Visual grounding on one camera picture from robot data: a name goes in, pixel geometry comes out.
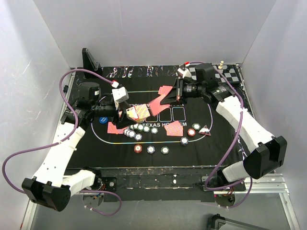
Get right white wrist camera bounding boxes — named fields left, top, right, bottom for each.
left=177, top=68, right=191, bottom=78

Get aluminium rail frame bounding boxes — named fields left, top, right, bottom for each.
left=20, top=68, right=300, bottom=230

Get spread blue white chips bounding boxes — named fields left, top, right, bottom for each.
left=123, top=128, right=142, bottom=141

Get green poker chip stack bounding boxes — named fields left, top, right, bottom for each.
left=161, top=146, right=169, bottom=154

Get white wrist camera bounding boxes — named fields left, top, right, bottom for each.
left=177, top=68, right=191, bottom=78
left=112, top=87, right=129, bottom=103

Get red playing card deck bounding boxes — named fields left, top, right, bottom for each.
left=126, top=104, right=151, bottom=123

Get spread green chips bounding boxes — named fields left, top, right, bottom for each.
left=130, top=124, right=158, bottom=134

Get red cards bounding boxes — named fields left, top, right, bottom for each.
left=164, top=121, right=183, bottom=137
left=158, top=85, right=173, bottom=95
left=107, top=122, right=123, bottom=135

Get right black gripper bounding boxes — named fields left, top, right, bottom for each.
left=160, top=77, right=205, bottom=106

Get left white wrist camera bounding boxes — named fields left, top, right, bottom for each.
left=112, top=87, right=129, bottom=103

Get black card shoe holder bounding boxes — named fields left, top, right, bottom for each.
left=82, top=48, right=103, bottom=76

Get black white chess board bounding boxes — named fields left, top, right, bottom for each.
left=188, top=65, right=241, bottom=85

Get red poker chip stack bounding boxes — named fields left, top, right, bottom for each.
left=134, top=144, right=142, bottom=153

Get blue poker chip stack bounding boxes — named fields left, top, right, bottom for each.
left=147, top=146, right=155, bottom=154

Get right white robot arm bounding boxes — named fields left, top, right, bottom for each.
left=161, top=62, right=287, bottom=191

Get black device bottom corner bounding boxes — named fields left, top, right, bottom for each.
left=207, top=214, right=265, bottom=230

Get blue small blind button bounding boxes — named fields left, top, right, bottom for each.
left=99, top=117, right=108, bottom=124

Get black poker table mat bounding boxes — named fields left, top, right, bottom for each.
left=68, top=66, right=235, bottom=168

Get white chess piece tall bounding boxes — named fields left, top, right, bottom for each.
left=218, top=61, right=224, bottom=69

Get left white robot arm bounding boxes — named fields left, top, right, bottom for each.
left=22, top=81, right=135, bottom=211

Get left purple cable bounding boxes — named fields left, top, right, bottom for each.
left=1, top=69, right=123, bottom=216

